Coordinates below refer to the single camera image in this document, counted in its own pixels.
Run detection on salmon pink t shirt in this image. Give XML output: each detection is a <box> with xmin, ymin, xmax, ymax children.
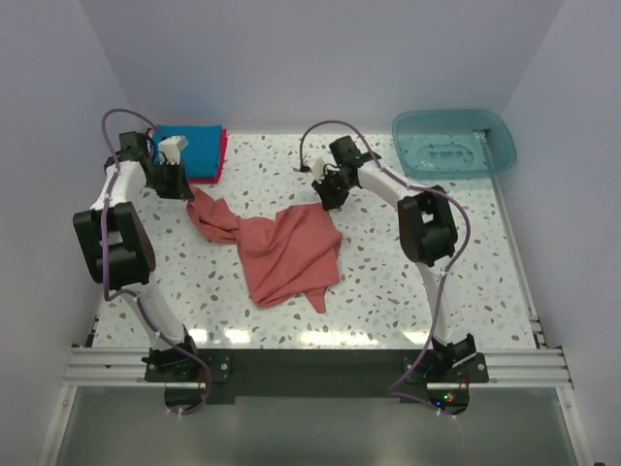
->
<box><xmin>186</xmin><ymin>187</ymin><xmax>343</xmax><ymax>314</ymax></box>

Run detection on aluminium frame rail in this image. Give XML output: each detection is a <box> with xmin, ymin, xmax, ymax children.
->
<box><xmin>61</xmin><ymin>316</ymin><xmax>573</xmax><ymax>388</ymax></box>

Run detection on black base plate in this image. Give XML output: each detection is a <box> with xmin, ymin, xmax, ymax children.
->
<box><xmin>143</xmin><ymin>349</ymin><xmax>490</xmax><ymax>414</ymax></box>

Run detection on folded red t shirt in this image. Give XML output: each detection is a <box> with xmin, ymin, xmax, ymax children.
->
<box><xmin>186</xmin><ymin>126</ymin><xmax>230</xmax><ymax>185</ymax></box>

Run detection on folded blue t shirt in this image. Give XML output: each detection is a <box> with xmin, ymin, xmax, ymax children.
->
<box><xmin>152</xmin><ymin>124</ymin><xmax>225</xmax><ymax>181</ymax></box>

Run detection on teal plastic basin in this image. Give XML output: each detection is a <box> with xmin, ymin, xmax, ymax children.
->
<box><xmin>392</xmin><ymin>109</ymin><xmax>517</xmax><ymax>180</ymax></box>

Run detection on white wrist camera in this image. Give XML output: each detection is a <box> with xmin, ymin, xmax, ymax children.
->
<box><xmin>157</xmin><ymin>135</ymin><xmax>188</xmax><ymax>165</ymax></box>
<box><xmin>299</xmin><ymin>157</ymin><xmax>328</xmax><ymax>181</ymax></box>

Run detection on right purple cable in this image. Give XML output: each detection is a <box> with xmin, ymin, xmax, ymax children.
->
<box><xmin>296</xmin><ymin>119</ymin><xmax>473</xmax><ymax>404</ymax></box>

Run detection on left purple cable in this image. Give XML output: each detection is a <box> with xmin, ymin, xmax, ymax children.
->
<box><xmin>100</xmin><ymin>108</ymin><xmax>214</xmax><ymax>416</ymax></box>

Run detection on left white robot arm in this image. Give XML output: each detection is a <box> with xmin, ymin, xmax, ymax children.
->
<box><xmin>73</xmin><ymin>131</ymin><xmax>201</xmax><ymax>381</ymax></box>

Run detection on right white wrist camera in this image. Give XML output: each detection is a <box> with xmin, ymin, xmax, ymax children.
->
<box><xmin>299</xmin><ymin>157</ymin><xmax>328</xmax><ymax>181</ymax></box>

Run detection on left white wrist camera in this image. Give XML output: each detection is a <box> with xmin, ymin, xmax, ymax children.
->
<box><xmin>157</xmin><ymin>135</ymin><xmax>188</xmax><ymax>165</ymax></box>

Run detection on purple cable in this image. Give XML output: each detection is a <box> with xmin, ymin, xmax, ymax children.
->
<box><xmin>100</xmin><ymin>108</ymin><xmax>214</xmax><ymax>416</ymax></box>
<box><xmin>296</xmin><ymin>119</ymin><xmax>473</xmax><ymax>404</ymax></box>

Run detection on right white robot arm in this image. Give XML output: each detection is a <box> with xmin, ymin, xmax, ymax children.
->
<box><xmin>310</xmin><ymin>136</ymin><xmax>476</xmax><ymax>382</ymax></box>

